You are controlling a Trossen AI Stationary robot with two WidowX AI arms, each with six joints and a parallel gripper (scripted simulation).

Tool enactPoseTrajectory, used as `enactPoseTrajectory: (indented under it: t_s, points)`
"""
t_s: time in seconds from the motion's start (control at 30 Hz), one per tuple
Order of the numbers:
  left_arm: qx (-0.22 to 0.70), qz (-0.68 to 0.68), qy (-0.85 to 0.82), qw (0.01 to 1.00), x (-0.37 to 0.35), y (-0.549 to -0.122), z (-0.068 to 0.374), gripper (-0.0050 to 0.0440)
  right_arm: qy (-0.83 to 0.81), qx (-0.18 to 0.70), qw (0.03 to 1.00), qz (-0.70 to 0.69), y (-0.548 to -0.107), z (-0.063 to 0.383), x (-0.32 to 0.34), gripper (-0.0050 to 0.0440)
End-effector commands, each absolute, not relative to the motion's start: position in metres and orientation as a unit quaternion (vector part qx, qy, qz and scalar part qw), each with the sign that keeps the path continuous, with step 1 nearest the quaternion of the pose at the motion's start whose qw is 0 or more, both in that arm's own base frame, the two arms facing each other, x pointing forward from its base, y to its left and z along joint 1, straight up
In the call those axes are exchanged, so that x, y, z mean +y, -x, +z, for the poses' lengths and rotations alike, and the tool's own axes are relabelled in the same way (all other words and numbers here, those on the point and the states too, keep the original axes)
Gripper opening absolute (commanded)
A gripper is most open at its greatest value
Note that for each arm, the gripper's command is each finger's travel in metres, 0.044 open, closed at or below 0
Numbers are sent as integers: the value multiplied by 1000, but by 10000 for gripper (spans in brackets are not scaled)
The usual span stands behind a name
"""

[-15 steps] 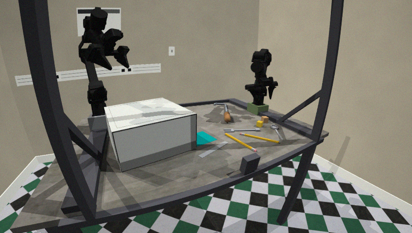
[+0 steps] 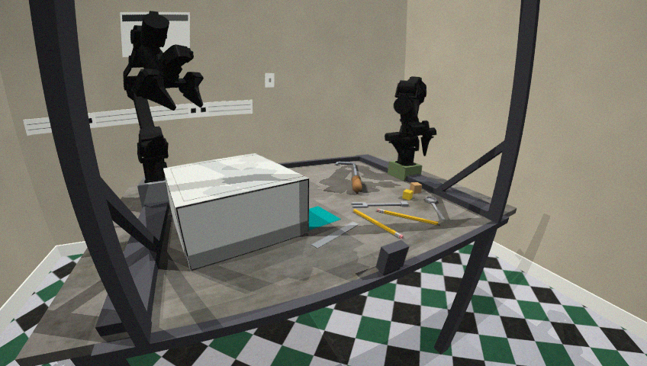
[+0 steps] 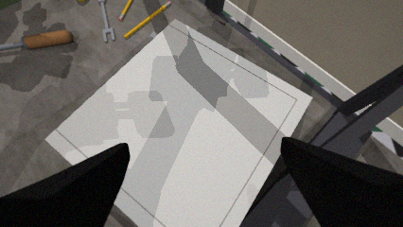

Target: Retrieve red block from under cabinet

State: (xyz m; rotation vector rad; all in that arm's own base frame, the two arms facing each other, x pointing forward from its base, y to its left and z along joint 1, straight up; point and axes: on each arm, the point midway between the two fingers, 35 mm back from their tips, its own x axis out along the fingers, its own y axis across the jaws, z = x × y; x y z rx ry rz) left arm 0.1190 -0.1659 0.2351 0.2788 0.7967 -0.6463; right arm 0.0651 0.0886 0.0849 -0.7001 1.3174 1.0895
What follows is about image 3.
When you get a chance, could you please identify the yellow pencil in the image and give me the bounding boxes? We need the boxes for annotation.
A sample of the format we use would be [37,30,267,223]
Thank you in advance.
[119,0,133,21]
[124,1,171,39]

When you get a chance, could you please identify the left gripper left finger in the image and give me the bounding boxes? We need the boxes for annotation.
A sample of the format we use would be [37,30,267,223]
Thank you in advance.
[0,143,131,227]

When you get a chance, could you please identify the grey flat bar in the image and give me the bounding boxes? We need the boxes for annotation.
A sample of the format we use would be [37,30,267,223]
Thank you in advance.
[149,31,158,38]

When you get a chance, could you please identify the grey combination wrench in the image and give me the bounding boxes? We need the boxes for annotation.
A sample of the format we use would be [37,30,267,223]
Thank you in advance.
[97,0,115,43]

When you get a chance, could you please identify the white rectangular box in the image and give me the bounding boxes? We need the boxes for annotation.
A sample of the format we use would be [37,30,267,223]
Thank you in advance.
[44,19,312,227]

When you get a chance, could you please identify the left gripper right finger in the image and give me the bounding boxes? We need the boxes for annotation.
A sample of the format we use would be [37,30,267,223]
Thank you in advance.
[280,137,403,227]

